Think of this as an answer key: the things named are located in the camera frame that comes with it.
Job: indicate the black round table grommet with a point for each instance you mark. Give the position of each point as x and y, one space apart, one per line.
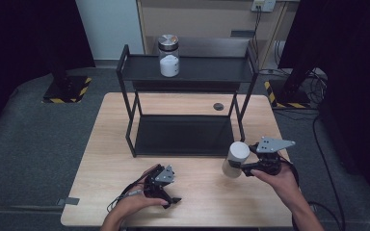
218 107

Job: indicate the grey table edge bracket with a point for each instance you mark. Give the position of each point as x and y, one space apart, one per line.
69 201

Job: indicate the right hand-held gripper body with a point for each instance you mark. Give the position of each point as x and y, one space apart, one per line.
269 163

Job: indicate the black stand with striped base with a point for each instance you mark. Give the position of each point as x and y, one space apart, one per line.
287 96
66 89

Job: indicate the black metal two-tier shelf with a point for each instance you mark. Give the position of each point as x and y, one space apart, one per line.
183 134

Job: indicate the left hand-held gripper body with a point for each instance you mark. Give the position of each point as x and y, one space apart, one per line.
157 187

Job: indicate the person's left hand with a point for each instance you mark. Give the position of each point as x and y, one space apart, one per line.
135 202

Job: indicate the white wall power outlet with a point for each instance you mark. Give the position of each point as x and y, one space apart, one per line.
263 5

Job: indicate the black curtain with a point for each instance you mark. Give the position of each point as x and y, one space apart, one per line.
22 41
356 64

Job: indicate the person's right hand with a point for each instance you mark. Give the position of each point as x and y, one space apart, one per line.
284 183

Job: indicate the glass jar with metal lid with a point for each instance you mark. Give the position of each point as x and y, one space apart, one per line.
169 61

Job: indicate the white cylindrical canister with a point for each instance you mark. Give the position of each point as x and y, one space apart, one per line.
237 157

